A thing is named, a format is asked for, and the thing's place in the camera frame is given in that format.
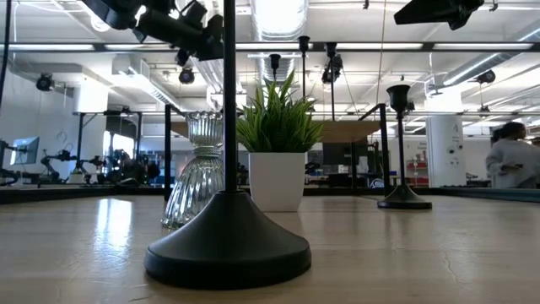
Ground black metal rig frame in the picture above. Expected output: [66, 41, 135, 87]
[0, 41, 540, 206]

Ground white round column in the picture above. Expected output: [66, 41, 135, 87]
[424, 114, 468, 189]

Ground green artificial plant white pot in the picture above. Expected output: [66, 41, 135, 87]
[235, 69, 325, 213]

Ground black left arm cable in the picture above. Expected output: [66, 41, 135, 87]
[0, 0, 13, 109]

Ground background computer monitor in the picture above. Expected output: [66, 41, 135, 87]
[9, 135, 41, 166]

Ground person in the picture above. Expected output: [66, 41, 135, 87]
[484, 121, 540, 190]

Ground silver ventilation duct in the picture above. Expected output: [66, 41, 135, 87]
[251, 0, 310, 84]

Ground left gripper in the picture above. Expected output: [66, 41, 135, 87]
[133, 0, 224, 62]

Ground background robot arms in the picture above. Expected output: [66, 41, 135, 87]
[39, 148, 109, 186]

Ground black metal candlestick holder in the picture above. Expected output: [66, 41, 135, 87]
[324, 41, 338, 122]
[376, 84, 434, 211]
[297, 35, 311, 102]
[143, 0, 312, 290]
[267, 53, 283, 84]

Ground ribbed clear glass candle holder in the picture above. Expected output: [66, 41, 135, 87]
[160, 110, 226, 230]

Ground wooden shelf riser black frame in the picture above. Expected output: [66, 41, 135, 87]
[163, 103, 390, 203]

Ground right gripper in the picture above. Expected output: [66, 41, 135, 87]
[393, 0, 485, 31]

